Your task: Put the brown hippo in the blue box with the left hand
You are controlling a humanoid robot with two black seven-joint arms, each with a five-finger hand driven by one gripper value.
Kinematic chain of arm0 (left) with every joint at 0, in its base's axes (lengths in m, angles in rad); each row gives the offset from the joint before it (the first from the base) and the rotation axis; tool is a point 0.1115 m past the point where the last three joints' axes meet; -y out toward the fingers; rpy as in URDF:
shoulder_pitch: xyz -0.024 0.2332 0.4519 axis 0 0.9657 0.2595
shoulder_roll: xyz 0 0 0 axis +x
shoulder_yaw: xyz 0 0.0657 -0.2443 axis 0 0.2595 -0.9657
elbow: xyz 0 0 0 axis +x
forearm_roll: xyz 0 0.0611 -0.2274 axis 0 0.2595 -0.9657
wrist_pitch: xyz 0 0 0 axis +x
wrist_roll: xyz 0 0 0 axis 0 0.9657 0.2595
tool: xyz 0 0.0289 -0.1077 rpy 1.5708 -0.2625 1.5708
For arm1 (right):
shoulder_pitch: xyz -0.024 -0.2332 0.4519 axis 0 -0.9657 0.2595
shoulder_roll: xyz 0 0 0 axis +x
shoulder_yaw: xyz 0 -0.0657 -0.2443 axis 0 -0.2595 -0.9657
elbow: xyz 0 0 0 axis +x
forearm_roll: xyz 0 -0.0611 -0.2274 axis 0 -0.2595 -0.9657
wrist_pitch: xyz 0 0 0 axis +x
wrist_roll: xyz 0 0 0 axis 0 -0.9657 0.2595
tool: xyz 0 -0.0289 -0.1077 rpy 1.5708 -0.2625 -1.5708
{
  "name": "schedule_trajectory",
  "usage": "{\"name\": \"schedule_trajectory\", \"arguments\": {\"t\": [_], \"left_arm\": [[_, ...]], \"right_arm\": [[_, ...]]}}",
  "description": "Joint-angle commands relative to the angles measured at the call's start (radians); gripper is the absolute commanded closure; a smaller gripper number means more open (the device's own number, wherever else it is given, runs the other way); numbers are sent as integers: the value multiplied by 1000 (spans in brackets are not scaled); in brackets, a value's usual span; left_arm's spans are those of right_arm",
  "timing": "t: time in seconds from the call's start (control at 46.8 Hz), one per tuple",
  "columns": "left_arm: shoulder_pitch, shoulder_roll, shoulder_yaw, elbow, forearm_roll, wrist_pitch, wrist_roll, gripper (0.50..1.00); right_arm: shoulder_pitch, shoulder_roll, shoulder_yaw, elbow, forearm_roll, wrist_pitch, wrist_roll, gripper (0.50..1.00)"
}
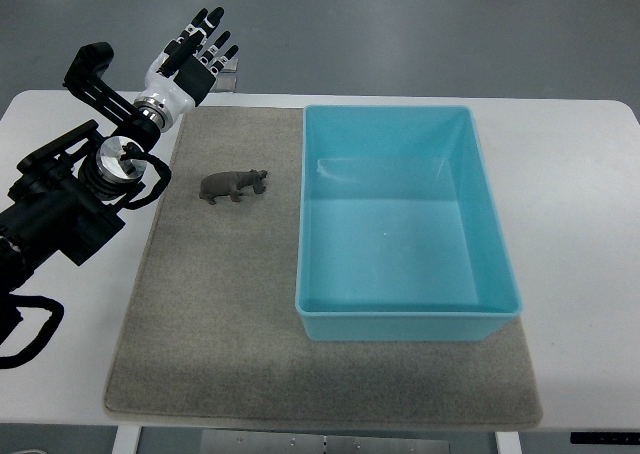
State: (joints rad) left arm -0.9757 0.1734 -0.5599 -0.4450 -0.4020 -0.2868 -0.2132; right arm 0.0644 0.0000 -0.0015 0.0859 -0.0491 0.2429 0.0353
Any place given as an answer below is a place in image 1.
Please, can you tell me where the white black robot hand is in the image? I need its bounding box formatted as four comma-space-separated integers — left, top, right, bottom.
134, 7, 238, 129

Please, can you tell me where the brown toy hippo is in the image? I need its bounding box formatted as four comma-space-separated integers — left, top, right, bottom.
199, 169, 268, 205

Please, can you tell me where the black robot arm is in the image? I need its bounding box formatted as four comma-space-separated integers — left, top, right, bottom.
1, 42, 171, 293

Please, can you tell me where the blue plastic box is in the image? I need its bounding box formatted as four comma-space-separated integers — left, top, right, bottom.
295, 105, 522, 342

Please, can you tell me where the metal floor plate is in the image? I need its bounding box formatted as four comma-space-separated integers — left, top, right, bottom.
210, 57, 238, 93

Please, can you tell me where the grey felt mat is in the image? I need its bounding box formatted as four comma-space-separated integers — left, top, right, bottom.
104, 107, 542, 430

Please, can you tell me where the black table control panel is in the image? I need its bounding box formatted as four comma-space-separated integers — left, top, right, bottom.
570, 431, 640, 446

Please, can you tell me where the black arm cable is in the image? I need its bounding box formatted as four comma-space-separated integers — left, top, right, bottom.
0, 295, 66, 370

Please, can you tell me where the grey table base plate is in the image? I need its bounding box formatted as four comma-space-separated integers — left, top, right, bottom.
199, 430, 451, 454

